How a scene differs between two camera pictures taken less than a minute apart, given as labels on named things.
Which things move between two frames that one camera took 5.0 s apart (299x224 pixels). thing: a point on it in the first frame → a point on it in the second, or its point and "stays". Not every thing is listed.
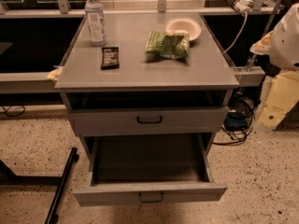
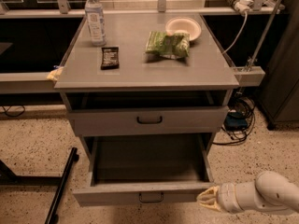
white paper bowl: x=186 y=24 stays
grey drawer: x=149 y=168 stays
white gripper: x=285 y=44 → x=226 y=197
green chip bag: x=162 y=44 stays
